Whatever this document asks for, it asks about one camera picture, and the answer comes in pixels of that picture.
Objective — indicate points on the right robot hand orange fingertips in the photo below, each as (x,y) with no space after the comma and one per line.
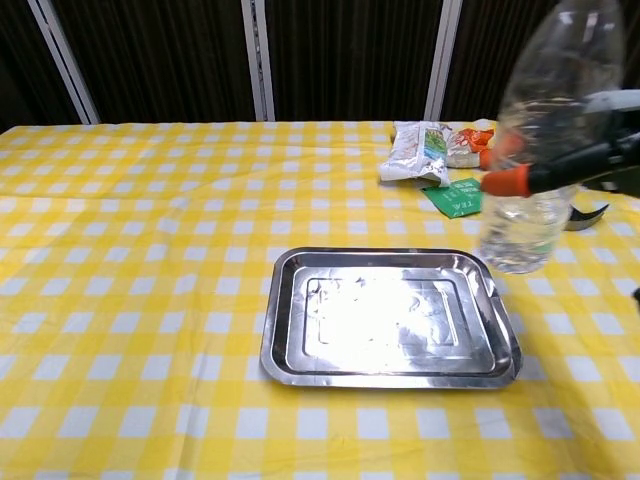
(600,155)

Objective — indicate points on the transparent plastic bottle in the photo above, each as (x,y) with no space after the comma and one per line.
(520,240)

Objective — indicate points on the green tea sachet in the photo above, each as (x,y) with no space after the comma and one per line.
(452,200)

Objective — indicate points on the white snack bag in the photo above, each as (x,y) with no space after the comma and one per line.
(410,155)

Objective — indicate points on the white partition post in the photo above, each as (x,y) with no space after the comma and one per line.
(257,60)
(442,60)
(65,60)

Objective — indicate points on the yellow white checkered tablecloth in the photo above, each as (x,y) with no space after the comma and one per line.
(150,250)

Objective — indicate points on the stainless steel tray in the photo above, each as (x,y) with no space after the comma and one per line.
(390,320)

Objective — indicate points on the orange snack bag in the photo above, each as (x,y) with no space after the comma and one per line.
(467,142)

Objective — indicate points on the red black claw hammer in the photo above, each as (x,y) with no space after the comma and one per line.
(585,221)

